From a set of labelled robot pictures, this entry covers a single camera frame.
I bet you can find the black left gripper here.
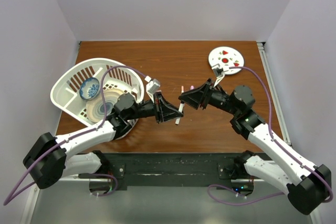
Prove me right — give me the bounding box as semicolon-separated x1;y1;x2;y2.
125;92;183;124

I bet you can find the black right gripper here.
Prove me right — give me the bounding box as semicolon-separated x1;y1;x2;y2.
178;78;239;115

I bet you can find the white marker with black end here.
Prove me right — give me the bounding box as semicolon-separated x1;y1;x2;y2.
175;102;184;125

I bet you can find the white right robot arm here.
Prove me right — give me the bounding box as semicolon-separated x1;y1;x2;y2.
179;79;333;215

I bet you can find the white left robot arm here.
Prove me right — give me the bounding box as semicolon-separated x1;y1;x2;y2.
23;91;183;189

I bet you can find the white watermelon pattern plate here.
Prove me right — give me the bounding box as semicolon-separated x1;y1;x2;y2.
208;46;245;75

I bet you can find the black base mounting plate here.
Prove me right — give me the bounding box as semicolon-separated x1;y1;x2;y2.
70;152;266;192

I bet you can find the beige grey ceramic plate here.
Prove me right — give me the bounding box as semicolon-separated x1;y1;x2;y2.
86;89;123;123

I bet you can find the blue white porcelain bowl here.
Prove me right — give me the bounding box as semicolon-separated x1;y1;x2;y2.
79;77;100;101

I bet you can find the white plastic basket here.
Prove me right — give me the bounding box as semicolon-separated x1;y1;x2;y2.
50;58;145;126

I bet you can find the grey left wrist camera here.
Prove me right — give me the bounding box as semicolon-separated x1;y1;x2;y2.
144;76;161;102

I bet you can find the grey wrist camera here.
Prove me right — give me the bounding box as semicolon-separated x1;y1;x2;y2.
212;64;229;87
144;76;161;102

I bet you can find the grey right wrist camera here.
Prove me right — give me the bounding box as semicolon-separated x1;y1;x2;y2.
212;64;229;87

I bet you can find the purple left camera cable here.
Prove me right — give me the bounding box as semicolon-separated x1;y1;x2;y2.
3;65;148;206

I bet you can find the aluminium frame rail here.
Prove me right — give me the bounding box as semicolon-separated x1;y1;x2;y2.
257;41;322;224

